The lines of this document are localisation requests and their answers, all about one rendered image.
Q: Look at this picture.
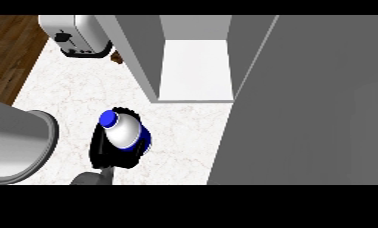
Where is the small brown object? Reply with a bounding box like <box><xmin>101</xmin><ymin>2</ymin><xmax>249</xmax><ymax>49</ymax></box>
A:
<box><xmin>109</xmin><ymin>50</ymin><xmax>125</xmax><ymax>65</ymax></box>

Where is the large grey rounded appliance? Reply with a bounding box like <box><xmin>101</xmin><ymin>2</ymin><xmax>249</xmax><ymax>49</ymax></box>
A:
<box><xmin>0</xmin><ymin>102</ymin><xmax>60</xmax><ymax>185</ymax></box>

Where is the white blue-capped water bottle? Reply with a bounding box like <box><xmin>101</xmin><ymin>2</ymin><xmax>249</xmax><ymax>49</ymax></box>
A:
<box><xmin>97</xmin><ymin>110</ymin><xmax>152</xmax><ymax>151</ymax></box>

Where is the silver toaster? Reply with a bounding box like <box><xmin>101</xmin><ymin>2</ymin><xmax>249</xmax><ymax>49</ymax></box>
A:
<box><xmin>36</xmin><ymin>15</ymin><xmax>113</xmax><ymax>59</ymax></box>

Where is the dark grey cabinet door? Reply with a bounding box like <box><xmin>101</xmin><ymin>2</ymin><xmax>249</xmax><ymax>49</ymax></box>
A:
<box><xmin>205</xmin><ymin>15</ymin><xmax>378</xmax><ymax>186</ymax></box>

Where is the grey open cabinet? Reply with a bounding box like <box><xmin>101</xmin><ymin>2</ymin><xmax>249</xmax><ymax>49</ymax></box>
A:
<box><xmin>93</xmin><ymin>15</ymin><xmax>280</xmax><ymax>104</ymax></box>

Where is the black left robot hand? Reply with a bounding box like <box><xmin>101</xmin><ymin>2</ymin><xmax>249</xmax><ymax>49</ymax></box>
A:
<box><xmin>88</xmin><ymin>106</ymin><xmax>152</xmax><ymax>170</ymax></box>

